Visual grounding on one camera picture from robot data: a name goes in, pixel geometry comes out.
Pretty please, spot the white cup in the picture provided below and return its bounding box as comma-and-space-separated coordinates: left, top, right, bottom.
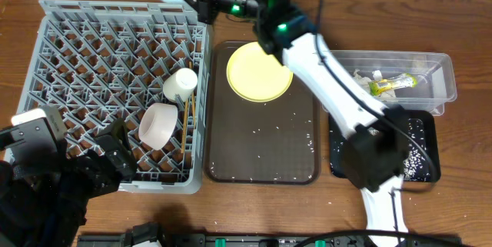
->
138, 103, 178, 150

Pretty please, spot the wooden chopstick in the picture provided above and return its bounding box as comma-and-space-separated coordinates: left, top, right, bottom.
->
188, 62, 196, 128
181, 100, 189, 154

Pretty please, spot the yellow plate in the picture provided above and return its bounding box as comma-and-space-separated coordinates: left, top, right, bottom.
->
226, 42, 294, 102

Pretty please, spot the white bowl with food residue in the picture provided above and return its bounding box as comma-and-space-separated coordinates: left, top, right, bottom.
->
162, 68, 198, 102

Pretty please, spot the white tissue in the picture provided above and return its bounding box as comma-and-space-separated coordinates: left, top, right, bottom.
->
353, 69, 396, 98

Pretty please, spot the green yellow snack wrapper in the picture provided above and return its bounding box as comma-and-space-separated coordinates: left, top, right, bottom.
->
368, 73, 418, 96

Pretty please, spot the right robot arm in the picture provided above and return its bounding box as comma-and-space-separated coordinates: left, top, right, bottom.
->
184, 0, 408, 246

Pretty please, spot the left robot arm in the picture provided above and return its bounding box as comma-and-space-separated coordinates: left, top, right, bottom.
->
1, 118, 137, 246

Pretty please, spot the grey plastic dishwasher rack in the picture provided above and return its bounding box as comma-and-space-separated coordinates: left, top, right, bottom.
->
18, 0, 213, 194

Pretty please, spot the dark brown serving tray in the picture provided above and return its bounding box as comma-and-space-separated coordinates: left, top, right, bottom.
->
204, 41, 321, 185

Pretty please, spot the clear plastic container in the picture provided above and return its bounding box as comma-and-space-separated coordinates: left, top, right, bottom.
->
333, 50, 457, 116

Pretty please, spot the pile of rice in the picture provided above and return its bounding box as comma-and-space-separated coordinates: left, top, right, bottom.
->
404, 150, 423, 179

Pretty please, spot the black tray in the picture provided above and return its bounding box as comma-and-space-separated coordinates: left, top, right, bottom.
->
328, 110, 441, 182

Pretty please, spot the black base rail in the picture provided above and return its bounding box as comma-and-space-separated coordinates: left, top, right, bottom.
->
76, 222, 463, 247

